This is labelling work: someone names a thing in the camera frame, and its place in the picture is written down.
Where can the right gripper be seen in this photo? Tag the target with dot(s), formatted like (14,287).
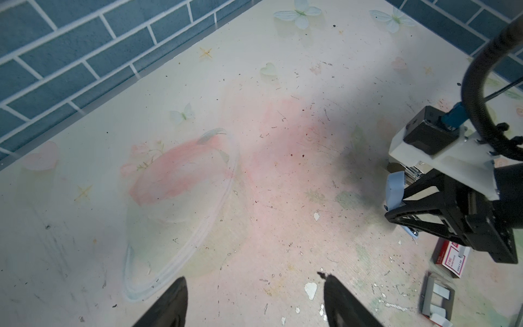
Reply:
(484,225)

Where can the staples tray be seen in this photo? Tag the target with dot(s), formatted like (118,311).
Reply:
(438,301)

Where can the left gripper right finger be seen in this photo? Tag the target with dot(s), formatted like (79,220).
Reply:
(343,309)

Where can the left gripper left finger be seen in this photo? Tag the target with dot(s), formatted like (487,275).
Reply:
(170,308)

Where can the red staples box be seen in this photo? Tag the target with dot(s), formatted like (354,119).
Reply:
(451,257)

